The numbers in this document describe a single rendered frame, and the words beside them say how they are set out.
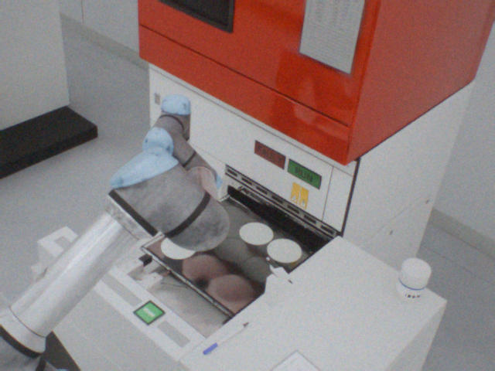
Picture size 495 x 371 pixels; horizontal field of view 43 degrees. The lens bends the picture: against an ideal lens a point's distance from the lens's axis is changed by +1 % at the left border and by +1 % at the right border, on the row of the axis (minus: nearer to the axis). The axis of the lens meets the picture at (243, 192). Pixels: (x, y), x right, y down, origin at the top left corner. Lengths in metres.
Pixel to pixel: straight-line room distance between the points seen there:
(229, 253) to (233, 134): 0.38
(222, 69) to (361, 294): 0.72
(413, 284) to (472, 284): 1.66
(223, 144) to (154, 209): 0.90
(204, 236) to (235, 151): 0.83
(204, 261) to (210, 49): 0.60
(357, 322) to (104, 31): 3.79
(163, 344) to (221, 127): 0.76
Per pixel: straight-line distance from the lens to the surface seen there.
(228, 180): 2.02
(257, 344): 1.50
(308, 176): 1.78
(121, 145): 3.86
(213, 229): 1.16
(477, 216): 3.42
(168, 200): 1.12
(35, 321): 1.16
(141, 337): 1.54
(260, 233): 1.87
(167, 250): 1.80
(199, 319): 1.65
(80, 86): 4.50
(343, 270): 1.71
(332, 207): 1.78
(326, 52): 1.54
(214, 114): 1.96
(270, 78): 1.68
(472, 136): 3.24
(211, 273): 1.74
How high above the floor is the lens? 2.13
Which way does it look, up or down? 37 degrees down
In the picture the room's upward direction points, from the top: 5 degrees clockwise
